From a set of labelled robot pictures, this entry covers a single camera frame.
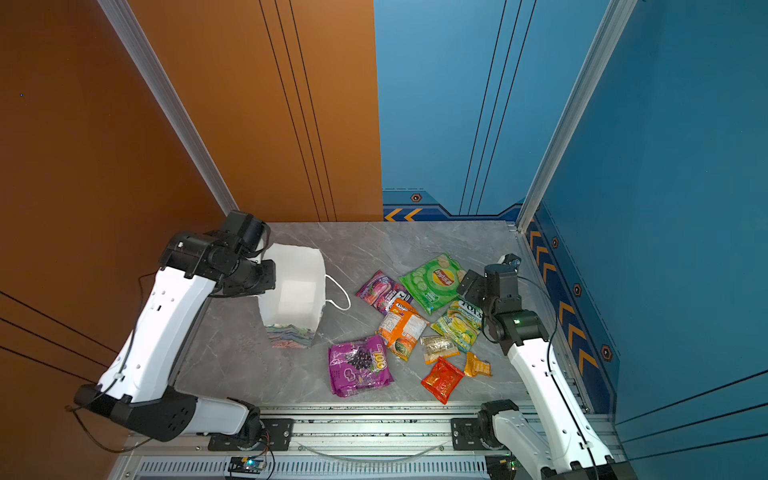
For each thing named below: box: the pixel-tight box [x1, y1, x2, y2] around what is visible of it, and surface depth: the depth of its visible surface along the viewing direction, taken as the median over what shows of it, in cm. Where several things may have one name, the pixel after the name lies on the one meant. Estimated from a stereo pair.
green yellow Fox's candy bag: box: [430, 300, 483, 353], surface depth 91 cm
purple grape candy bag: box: [328, 334, 394, 398], surface depth 81 cm
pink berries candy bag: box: [355, 270, 414, 316], surface depth 98 cm
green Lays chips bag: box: [399, 253, 466, 314], surface depth 103 cm
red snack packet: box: [420, 357, 464, 405], surface depth 82 cm
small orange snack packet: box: [464, 352, 493, 377], surface depth 84 cm
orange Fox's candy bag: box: [377, 299, 430, 362], surface depth 90 cm
